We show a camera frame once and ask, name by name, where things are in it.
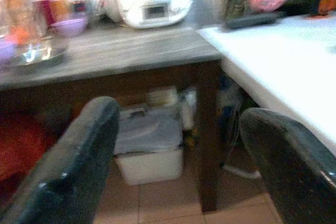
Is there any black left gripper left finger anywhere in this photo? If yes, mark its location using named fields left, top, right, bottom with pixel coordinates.
left=0, top=96, right=121, bottom=224

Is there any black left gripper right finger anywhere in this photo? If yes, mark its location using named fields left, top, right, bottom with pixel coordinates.
left=238, top=108, right=336, bottom=224

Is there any red stool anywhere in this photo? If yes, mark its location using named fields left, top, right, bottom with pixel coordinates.
left=0, top=111, right=57, bottom=198

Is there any white storage bin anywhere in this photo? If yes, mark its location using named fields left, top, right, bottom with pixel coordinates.
left=113, top=107, right=184, bottom=186

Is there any white table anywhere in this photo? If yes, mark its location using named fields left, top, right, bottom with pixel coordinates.
left=198, top=14, right=336, bottom=156

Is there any silver metal plate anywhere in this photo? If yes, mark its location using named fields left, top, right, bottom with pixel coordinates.
left=10, top=42, right=68, bottom=68

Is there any dark wooden table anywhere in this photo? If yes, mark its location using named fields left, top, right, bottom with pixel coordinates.
left=0, top=26, right=224, bottom=213

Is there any white plastic bottle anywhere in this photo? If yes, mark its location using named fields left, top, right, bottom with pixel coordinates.
left=181, top=87, right=197, bottom=132

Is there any lilac plastic bowl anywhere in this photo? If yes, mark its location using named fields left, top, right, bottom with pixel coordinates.
left=0, top=36, right=18, bottom=69

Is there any purple plastic bowl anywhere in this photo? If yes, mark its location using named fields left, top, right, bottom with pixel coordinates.
left=50, top=17, right=89, bottom=38

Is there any black remote control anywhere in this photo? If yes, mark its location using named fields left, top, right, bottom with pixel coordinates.
left=225, top=12, right=286, bottom=29

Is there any red cup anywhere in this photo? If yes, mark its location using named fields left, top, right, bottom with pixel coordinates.
left=35, top=0, right=69, bottom=29

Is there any clear glass jar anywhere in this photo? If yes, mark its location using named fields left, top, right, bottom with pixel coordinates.
left=2, top=0, right=48, bottom=51

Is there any orange black box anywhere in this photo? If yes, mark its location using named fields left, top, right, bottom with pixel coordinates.
left=306, top=0, right=336, bottom=19

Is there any glass storage jar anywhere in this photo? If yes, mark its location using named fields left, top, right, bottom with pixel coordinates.
left=219, top=0, right=250, bottom=22

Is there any white kitchen machine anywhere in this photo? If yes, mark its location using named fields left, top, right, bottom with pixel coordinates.
left=115, top=0, right=196, bottom=29

